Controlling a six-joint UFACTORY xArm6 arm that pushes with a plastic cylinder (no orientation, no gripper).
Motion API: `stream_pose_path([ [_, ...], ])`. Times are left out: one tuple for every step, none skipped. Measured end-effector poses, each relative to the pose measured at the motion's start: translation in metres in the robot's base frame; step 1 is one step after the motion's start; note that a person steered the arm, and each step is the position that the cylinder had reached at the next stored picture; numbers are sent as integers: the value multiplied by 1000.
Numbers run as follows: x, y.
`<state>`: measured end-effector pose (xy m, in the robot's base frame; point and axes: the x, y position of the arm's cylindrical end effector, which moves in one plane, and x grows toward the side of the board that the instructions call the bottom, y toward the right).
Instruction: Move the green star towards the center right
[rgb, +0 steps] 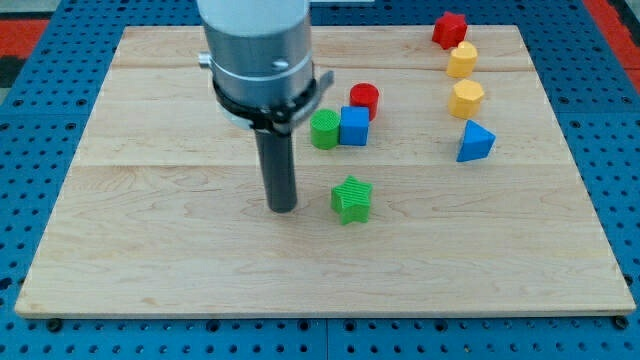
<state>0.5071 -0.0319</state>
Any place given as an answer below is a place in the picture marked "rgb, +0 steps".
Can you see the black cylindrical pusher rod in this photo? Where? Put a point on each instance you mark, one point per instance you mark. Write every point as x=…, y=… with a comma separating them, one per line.
x=277, y=166

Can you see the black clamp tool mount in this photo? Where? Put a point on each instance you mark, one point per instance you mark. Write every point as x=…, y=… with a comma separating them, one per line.
x=279, y=119

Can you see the green star block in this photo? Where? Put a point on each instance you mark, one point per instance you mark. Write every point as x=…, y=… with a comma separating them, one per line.
x=351, y=200

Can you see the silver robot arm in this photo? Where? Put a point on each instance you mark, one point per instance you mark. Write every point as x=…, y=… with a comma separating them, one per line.
x=261, y=60

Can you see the red star block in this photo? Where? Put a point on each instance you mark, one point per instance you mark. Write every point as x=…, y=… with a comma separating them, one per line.
x=449, y=30

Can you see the green cylinder block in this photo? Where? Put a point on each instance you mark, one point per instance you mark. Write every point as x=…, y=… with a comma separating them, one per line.
x=325, y=126

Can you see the blue cube block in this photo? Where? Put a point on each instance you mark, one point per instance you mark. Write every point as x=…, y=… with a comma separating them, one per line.
x=354, y=126

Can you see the red cylinder block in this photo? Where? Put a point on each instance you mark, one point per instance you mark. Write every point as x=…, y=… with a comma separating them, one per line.
x=365, y=95

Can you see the wooden board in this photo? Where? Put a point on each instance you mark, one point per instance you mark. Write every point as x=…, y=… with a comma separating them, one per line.
x=163, y=213

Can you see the yellow hexagon block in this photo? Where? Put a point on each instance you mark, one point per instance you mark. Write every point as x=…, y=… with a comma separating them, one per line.
x=465, y=99

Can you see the blue triangle block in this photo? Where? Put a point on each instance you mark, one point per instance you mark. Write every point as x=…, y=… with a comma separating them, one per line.
x=476, y=142

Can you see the yellow heart block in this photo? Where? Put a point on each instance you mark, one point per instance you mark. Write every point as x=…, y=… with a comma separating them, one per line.
x=462, y=60

